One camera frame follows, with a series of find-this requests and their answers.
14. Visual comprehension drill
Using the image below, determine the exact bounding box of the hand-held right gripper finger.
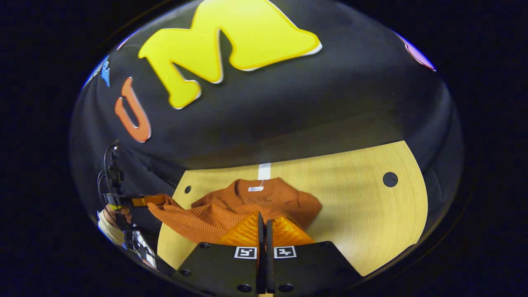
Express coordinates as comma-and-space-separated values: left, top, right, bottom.
266, 217, 364, 295
170, 210, 265, 295

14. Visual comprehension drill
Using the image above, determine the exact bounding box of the orange knit garment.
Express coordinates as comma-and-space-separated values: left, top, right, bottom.
147, 177, 323, 245

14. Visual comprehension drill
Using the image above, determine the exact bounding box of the black backdrop cloth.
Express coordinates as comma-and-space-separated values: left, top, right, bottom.
68, 0, 464, 248

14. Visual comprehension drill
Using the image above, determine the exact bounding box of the black cable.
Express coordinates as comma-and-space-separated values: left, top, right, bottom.
97, 140, 120, 198

